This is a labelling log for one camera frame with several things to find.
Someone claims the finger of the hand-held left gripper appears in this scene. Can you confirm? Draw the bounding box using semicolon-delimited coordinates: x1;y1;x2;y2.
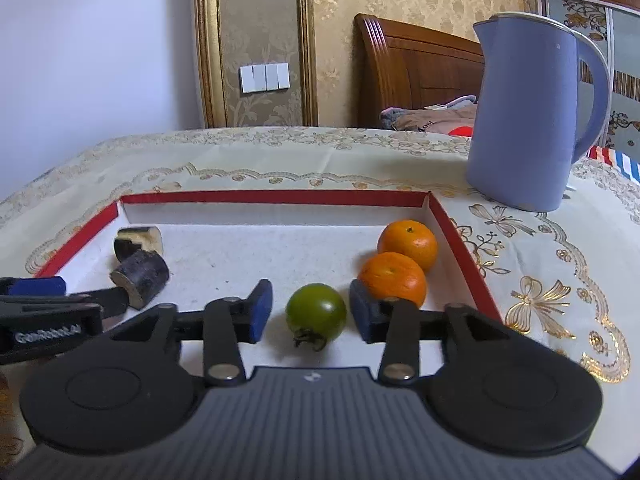
65;287;130;320
0;276;67;298

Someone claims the pile of clothes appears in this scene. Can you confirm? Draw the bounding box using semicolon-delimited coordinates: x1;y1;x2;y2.
380;95;478;136

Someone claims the red cardboard box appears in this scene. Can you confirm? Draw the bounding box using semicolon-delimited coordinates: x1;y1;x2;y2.
34;190;503;376

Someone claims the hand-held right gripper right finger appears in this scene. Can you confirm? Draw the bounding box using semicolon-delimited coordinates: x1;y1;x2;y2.
349;280;517;387

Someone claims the floral sliding-door wardrobe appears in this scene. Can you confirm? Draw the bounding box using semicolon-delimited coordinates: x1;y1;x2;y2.
537;0;640;158

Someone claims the cream gold-patterned tablecloth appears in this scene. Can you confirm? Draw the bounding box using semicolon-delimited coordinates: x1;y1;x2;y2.
0;126;640;476

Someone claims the dark sugarcane piece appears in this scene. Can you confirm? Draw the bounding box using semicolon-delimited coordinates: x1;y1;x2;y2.
110;250;170;310
114;226;164;263

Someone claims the gold wall frame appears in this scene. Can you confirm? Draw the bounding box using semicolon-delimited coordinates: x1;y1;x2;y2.
192;0;319;128

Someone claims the wooden bed headboard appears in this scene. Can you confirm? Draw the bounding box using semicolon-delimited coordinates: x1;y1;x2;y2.
354;13;485;128

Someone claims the green tomato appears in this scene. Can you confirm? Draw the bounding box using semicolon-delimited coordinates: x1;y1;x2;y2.
285;283;347;351

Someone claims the white wall switch panel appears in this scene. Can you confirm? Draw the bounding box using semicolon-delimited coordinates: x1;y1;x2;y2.
239;62;290;94

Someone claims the orange mandarin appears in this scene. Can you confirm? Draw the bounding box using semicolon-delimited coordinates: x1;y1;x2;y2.
377;219;439;273
358;252;428;309

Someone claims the blue electric kettle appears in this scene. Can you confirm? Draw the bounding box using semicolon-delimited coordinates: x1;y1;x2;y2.
466;11;612;212

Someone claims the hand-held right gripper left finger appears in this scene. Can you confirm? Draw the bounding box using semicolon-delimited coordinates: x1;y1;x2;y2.
104;280;274;387

